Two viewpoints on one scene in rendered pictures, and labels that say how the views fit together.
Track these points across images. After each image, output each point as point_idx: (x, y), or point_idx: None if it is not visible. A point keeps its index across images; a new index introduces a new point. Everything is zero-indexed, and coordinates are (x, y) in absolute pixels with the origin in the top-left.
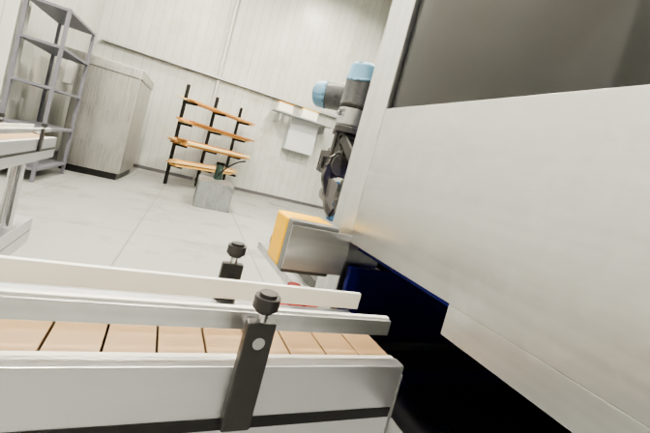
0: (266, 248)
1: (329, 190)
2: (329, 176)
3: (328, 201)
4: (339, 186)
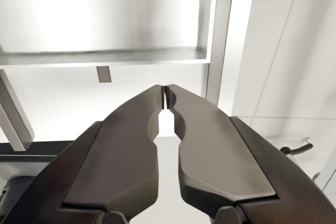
0: (232, 98)
1: (220, 131)
2: (283, 208)
3: (198, 100)
4: (157, 176)
